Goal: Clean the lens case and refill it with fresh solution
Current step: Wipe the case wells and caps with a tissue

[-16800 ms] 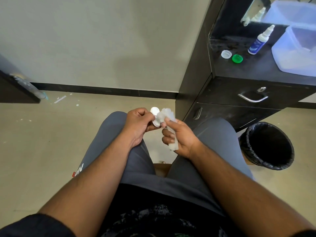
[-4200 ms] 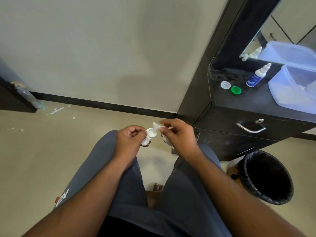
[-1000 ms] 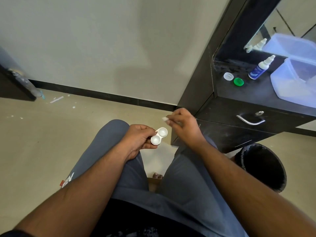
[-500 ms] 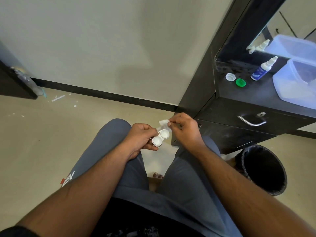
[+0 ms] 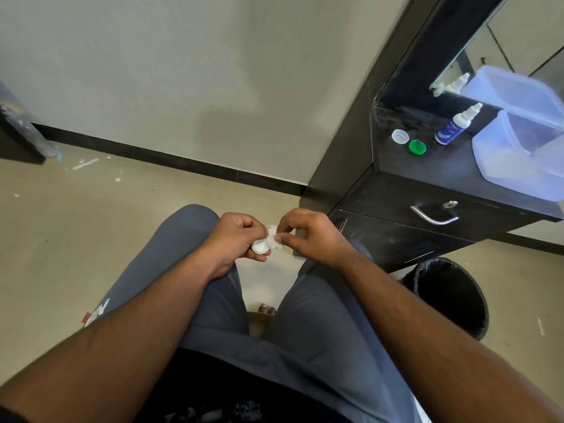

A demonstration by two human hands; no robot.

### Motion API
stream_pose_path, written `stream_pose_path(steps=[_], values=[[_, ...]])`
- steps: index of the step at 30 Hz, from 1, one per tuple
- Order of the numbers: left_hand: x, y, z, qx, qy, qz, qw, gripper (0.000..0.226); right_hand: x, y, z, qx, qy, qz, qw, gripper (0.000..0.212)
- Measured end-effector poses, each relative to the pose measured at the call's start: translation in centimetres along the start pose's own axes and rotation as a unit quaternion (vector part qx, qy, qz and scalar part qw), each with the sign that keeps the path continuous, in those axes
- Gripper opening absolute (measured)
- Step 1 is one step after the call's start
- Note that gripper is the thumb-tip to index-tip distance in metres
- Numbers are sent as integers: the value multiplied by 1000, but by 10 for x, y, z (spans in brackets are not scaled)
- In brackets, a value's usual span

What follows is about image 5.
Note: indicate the person's left hand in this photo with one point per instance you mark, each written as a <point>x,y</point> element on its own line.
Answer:
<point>229,244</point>

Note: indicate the person's right hand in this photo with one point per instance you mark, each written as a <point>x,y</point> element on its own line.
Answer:
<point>319,242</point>

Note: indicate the white contact lens case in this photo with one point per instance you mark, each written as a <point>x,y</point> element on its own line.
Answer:
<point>260,247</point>

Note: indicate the white tissue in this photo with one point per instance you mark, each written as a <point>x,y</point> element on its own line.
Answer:
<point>275,242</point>

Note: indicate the white clear lens cap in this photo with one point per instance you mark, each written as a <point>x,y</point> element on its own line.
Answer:
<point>400,136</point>

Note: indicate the green lens cap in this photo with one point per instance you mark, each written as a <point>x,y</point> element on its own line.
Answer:
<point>417,147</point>

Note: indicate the blue white solution bottle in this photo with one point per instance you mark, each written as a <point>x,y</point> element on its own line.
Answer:
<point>449,132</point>

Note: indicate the person's right forearm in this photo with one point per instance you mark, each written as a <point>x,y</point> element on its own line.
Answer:
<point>440,348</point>

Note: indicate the person's left forearm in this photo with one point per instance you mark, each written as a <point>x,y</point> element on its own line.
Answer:
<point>119,343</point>

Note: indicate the person's foot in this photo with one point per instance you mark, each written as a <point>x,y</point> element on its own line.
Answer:
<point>266,309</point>

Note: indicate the black dresser cabinet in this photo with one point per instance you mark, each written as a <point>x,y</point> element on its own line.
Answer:
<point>387,242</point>

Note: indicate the brown wooden stool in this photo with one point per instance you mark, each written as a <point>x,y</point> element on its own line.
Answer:
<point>260,326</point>

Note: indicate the grey trousers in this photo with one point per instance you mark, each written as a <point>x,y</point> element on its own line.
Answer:
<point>317,339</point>

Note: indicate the silver drawer lock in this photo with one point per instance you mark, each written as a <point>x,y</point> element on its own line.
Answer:
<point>450,204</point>

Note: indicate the black lined trash bin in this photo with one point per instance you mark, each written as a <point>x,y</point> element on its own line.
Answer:
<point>449,295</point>

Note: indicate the dark shirt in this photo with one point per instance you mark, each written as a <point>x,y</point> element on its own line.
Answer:
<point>220,392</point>

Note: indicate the white floor scrap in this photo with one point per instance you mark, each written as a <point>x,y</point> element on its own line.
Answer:
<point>86,164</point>
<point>540,326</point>

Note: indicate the clear blue plastic container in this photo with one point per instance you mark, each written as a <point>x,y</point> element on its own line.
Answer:
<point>502,167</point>

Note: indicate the clear plastic wrap strip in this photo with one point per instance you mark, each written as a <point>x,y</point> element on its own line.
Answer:
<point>31,134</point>

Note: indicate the dark wooden panel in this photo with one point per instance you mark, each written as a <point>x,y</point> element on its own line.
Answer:
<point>13,149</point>

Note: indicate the dresser mirror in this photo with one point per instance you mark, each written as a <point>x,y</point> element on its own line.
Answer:
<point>515,39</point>

